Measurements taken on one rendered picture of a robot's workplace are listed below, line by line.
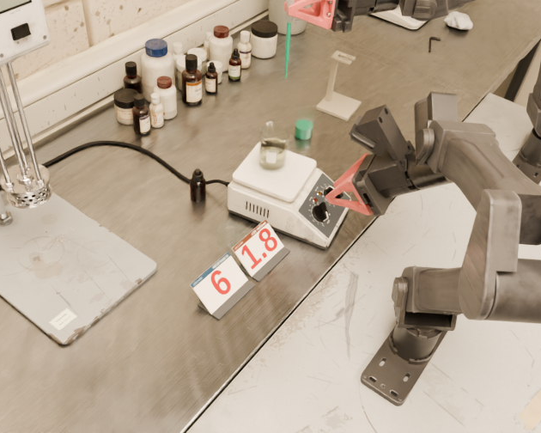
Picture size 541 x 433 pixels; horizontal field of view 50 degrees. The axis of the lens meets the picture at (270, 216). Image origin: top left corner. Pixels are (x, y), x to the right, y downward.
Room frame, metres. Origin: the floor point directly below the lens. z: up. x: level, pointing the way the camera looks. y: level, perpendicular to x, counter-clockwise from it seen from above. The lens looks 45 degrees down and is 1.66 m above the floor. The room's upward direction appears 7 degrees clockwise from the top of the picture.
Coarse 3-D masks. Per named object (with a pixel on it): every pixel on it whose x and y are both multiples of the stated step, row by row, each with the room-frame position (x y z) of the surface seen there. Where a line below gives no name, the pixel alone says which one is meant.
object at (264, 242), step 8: (264, 232) 0.69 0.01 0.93; (272, 232) 0.69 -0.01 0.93; (248, 240) 0.66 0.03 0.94; (256, 240) 0.67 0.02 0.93; (264, 240) 0.68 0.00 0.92; (272, 240) 0.68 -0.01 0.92; (240, 248) 0.64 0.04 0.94; (248, 248) 0.65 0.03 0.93; (256, 248) 0.65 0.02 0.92; (264, 248) 0.66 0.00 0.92; (272, 248) 0.67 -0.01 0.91; (240, 256) 0.63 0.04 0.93; (248, 256) 0.64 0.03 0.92; (256, 256) 0.64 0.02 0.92; (264, 256) 0.65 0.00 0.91; (248, 264) 0.62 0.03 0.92; (256, 264) 0.63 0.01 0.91
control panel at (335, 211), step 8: (320, 176) 0.81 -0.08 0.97; (320, 184) 0.79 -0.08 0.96; (328, 184) 0.80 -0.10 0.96; (312, 192) 0.77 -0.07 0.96; (312, 200) 0.75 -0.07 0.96; (320, 200) 0.76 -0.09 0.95; (304, 208) 0.73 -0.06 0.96; (312, 208) 0.73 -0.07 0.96; (328, 208) 0.75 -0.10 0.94; (336, 208) 0.76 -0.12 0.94; (344, 208) 0.77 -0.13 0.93; (304, 216) 0.71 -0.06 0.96; (312, 216) 0.72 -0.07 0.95; (336, 216) 0.74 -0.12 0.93; (320, 224) 0.71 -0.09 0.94; (328, 224) 0.72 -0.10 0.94; (336, 224) 0.73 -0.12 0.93; (328, 232) 0.70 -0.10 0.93
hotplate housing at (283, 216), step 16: (240, 192) 0.74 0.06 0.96; (256, 192) 0.74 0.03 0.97; (304, 192) 0.76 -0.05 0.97; (240, 208) 0.74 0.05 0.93; (256, 208) 0.73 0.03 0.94; (272, 208) 0.72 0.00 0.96; (288, 208) 0.72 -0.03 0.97; (272, 224) 0.72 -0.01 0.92; (288, 224) 0.71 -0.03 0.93; (304, 224) 0.70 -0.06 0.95; (304, 240) 0.70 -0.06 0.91; (320, 240) 0.69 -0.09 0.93
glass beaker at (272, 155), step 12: (264, 132) 0.82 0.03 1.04; (276, 132) 0.83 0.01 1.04; (288, 132) 0.81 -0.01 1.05; (264, 144) 0.78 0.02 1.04; (276, 144) 0.78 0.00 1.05; (288, 144) 0.80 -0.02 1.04; (264, 156) 0.78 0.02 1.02; (276, 156) 0.78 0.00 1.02; (264, 168) 0.78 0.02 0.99; (276, 168) 0.78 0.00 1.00
